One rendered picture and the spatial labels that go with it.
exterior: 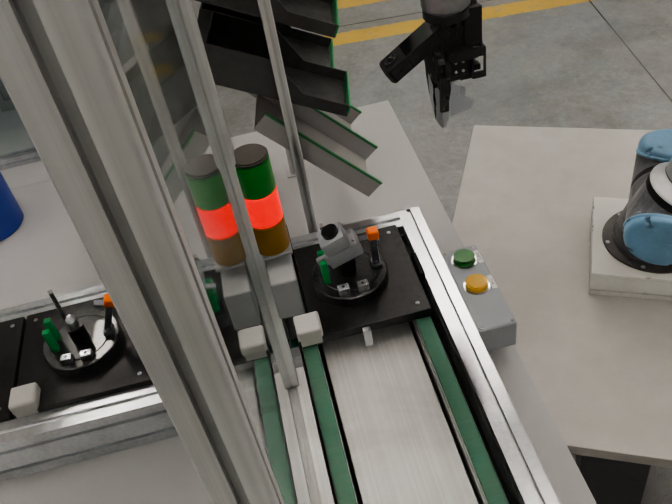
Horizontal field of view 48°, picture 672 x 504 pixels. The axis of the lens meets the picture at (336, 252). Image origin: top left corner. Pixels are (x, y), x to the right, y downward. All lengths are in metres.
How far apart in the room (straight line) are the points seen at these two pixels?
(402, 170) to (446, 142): 1.59
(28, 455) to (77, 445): 0.08
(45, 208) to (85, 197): 1.77
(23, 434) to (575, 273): 1.05
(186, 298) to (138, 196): 0.05
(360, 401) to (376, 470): 0.13
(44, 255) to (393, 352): 0.91
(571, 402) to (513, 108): 2.40
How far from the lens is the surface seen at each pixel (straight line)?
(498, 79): 3.82
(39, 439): 1.38
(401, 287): 1.36
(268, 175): 0.96
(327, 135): 1.60
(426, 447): 1.22
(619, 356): 1.42
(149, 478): 1.36
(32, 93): 0.24
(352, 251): 1.32
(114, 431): 1.37
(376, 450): 1.22
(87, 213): 0.27
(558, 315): 1.47
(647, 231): 1.28
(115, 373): 1.38
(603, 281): 1.48
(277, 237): 1.02
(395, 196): 1.74
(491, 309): 1.33
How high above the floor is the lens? 1.95
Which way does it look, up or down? 42 degrees down
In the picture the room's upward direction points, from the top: 11 degrees counter-clockwise
